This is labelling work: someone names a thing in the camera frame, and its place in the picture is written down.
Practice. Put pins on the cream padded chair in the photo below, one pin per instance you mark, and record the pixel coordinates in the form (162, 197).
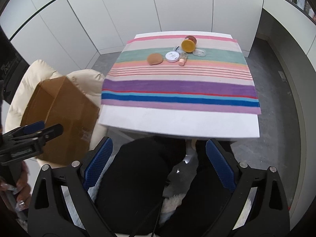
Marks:
(29, 74)

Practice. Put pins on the small pink bottle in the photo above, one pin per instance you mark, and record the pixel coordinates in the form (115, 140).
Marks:
(183, 59)

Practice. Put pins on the person's left hand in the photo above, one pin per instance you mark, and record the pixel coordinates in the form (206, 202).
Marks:
(26, 192)

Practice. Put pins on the white round compact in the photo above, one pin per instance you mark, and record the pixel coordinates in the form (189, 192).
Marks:
(172, 56)

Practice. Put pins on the brown jar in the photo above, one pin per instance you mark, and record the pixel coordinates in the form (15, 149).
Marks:
(192, 38)

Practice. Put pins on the small clear container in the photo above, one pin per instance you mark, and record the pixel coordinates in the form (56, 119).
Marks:
(176, 48)

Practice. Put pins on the striped towel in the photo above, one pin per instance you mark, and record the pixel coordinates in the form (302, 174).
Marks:
(172, 88)

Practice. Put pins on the brown oval sponge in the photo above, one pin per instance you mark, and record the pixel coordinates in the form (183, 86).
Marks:
(155, 59)

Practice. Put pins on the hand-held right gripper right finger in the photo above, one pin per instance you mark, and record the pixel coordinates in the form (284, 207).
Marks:
(219, 164)

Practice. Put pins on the frosted white jar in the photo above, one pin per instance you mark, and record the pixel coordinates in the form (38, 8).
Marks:
(200, 52)

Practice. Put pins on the fluffy fleece robe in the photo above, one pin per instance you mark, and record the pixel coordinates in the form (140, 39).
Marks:
(174, 201)

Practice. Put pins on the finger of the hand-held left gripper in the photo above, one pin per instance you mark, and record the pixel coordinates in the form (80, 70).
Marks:
(49, 132)
(32, 127)

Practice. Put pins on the white table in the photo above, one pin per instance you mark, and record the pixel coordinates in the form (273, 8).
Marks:
(172, 122)

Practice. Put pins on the white curved counter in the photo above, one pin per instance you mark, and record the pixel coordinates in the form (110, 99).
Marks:
(284, 22)

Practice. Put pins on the person's black pants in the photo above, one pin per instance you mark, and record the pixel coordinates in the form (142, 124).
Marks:
(138, 172)

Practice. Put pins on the cardboard box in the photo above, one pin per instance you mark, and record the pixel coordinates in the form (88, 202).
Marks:
(61, 108)

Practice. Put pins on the yellow lid jar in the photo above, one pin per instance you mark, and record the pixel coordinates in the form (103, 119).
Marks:
(188, 45)

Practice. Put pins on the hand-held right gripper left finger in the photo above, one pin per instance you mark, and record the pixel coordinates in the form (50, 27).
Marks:
(97, 164)

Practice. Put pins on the wall socket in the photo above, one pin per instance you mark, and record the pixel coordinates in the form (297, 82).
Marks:
(283, 76)

